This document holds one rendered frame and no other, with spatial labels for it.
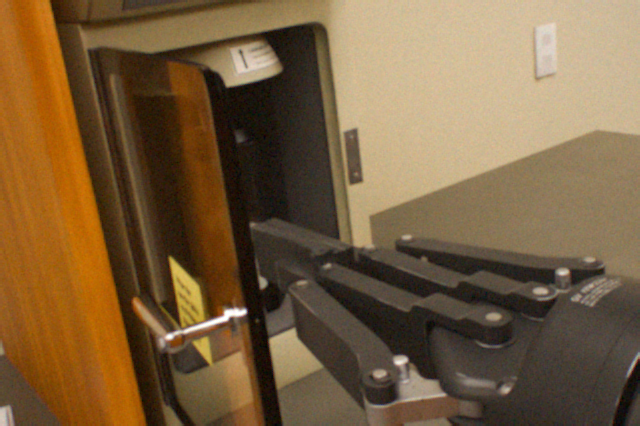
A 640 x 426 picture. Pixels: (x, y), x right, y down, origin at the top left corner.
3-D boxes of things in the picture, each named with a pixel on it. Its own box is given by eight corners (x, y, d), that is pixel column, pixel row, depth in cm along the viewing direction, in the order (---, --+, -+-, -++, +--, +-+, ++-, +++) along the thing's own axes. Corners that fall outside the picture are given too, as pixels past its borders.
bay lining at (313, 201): (101, 310, 108) (40, 53, 97) (260, 251, 121) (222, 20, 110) (181, 373, 88) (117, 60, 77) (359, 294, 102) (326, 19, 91)
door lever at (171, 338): (194, 300, 65) (189, 272, 64) (238, 342, 57) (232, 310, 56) (132, 321, 63) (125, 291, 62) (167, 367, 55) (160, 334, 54)
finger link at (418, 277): (538, 304, 28) (564, 290, 29) (350, 235, 37) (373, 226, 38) (543, 398, 29) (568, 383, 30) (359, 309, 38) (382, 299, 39)
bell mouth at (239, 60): (114, 89, 97) (104, 44, 95) (236, 62, 106) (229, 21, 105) (177, 100, 83) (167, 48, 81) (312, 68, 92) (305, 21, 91)
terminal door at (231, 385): (178, 406, 87) (101, 43, 74) (302, 580, 61) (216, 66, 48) (171, 409, 87) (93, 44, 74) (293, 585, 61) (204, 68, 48)
